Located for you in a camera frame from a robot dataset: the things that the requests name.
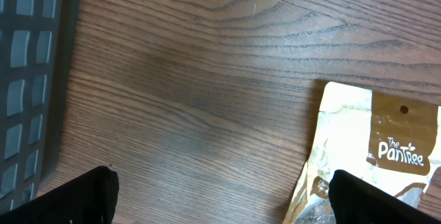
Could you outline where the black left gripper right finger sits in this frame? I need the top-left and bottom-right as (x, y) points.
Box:
(329, 170), (440, 224)

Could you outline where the grey plastic mesh basket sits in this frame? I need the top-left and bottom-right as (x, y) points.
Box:
(1, 0), (80, 213)

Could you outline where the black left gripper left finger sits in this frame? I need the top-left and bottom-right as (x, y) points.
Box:
(1, 166), (119, 224)

